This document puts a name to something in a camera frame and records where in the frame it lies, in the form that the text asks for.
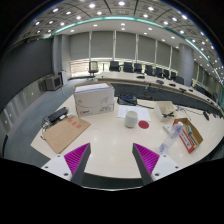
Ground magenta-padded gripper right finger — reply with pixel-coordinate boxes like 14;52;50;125
131;142;183;186

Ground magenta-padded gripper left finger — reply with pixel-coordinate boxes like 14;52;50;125
40;142;92;186

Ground clear plastic water bottle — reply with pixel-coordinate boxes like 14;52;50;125
158;120;184;155

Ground flat round red coaster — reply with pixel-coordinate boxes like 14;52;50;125
137;120;150;130

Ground white cup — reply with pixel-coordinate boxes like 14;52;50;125
124;110;139;129

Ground white paper sheet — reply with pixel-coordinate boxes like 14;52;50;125
116;104;152;123

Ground open cardboard box red-edged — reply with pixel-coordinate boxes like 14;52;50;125
172;117;204;154

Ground black power adapter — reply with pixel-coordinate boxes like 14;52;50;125
41;106;70;129

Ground black marker pen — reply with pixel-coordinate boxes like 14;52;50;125
162;111;175;119

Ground white desk organizer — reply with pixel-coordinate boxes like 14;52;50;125
153;100;178;122

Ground white cardboard paper box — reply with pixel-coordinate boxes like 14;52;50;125
73;81;116;118

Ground grey box monitor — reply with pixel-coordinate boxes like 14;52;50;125
44;74;63;92

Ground black office chairs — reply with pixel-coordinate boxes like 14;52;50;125
88;60;186;85

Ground ceiling lights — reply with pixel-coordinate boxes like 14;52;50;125
24;0;222;73

